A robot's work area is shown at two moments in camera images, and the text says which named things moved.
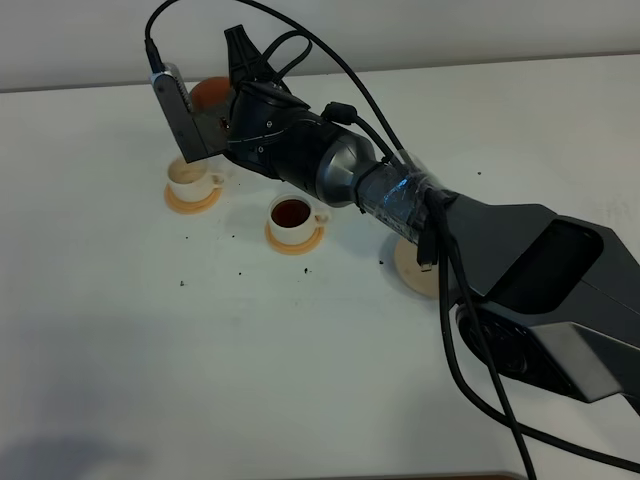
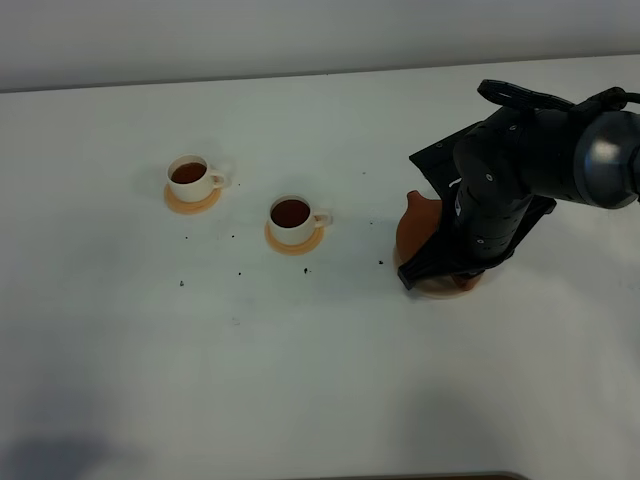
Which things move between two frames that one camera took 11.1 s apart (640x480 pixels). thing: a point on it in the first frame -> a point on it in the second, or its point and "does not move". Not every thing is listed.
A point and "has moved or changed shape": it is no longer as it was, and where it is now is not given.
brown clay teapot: (211, 95) has moved or changed shape
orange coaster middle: (294, 249) does not move
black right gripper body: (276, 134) -> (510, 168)
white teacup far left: (192, 181) does not move
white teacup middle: (292, 219) does not move
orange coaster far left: (191, 207) does not move
